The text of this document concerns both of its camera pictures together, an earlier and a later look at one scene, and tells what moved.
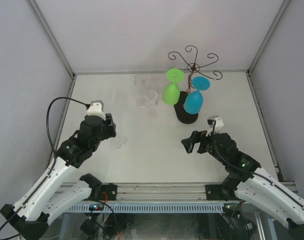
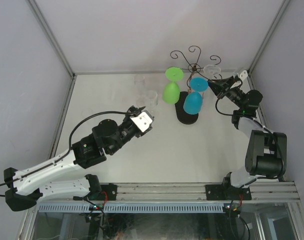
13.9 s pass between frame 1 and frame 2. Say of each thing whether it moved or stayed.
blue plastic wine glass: stayed
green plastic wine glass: stayed
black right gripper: moved
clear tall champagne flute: stayed
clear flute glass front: moved
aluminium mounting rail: stayed
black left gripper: moved
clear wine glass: stayed
